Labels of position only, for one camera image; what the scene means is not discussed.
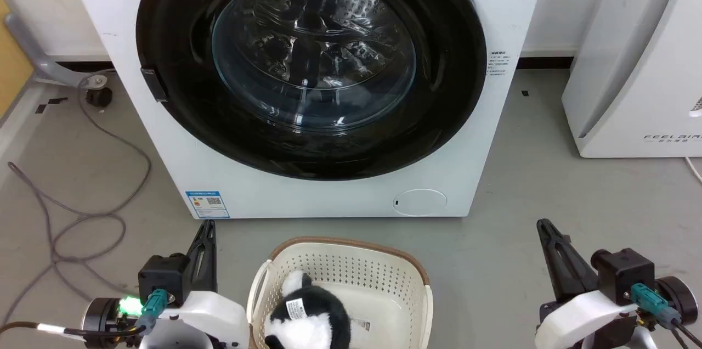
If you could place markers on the grey metal furniture leg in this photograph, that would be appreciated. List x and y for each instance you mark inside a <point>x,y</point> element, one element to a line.
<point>33,55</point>

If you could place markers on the blue energy label sticker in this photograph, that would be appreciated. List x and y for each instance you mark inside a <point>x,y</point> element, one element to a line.
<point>208,204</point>

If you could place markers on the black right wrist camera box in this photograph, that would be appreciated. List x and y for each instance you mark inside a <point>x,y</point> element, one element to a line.
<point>625,272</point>

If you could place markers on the right arm black wrist joint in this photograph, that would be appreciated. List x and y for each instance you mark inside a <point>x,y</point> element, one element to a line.
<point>683,297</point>

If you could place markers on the left arm black wrist joint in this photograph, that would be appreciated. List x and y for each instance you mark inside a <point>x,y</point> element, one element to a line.
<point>101,316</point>

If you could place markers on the round white filter cover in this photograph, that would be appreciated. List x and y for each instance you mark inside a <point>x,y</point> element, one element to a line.
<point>420,202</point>

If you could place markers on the small printed text sticker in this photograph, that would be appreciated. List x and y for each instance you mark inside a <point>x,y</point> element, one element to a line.
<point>499,62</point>

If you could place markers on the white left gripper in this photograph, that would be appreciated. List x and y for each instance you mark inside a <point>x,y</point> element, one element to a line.
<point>214,321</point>

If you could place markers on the white front-load washing machine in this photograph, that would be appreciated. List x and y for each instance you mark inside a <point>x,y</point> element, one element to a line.
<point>164,168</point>

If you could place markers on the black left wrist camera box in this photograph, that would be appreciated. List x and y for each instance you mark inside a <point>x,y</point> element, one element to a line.
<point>163,277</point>

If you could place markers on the black and white plush toy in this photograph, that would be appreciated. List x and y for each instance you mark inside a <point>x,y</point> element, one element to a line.
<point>318,310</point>

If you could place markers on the cream perforated laundry basket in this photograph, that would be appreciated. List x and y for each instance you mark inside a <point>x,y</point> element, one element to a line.
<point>378,277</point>

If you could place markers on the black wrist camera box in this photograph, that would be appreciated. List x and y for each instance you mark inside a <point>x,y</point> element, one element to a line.
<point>625,272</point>
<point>163,277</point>

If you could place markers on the round black glass washer door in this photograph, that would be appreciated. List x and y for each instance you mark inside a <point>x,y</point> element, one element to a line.
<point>181,36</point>

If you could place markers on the white air purifier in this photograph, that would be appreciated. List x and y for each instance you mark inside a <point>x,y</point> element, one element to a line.
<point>630,91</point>

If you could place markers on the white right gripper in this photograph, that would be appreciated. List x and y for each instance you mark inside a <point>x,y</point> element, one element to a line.
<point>576,321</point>

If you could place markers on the yellow wooden panel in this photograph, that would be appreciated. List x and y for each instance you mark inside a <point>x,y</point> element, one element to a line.
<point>12,63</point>

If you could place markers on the black caster wheel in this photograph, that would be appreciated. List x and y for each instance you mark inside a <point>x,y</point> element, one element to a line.
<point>99,97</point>

